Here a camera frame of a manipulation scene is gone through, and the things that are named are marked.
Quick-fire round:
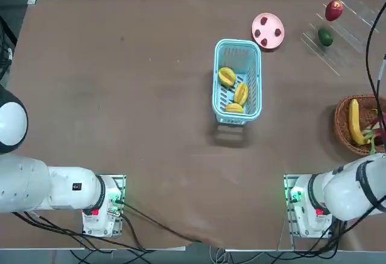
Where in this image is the yellow star fruit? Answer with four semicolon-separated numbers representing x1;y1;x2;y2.
218;67;237;89
224;102;244;114
234;82;249;105

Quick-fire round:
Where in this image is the blue plastic basket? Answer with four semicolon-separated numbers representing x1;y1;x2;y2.
210;39;262;125

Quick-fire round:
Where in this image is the brown wicker basket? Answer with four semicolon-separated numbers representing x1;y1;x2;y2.
334;95;386;156

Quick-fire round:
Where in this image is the pink round plate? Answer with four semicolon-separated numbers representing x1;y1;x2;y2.
252;13;286;50

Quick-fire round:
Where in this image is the clear acrylic step stand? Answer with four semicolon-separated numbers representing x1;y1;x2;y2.
300;0;384;77

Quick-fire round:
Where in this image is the green avocado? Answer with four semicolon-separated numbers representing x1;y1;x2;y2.
318;28;334;47

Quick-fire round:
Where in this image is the yellow banana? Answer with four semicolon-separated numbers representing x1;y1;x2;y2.
348;98;366;146

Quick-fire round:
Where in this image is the red apple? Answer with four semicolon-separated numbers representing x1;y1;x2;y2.
324;0;344;22

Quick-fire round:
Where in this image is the pink dragon fruit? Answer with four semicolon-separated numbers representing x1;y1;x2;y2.
361;108;386;155

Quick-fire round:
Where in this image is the thick black power cable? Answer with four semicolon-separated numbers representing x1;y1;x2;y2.
119;200;203;244

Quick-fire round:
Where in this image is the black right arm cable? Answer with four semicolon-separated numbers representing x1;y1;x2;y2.
365;1;386;156

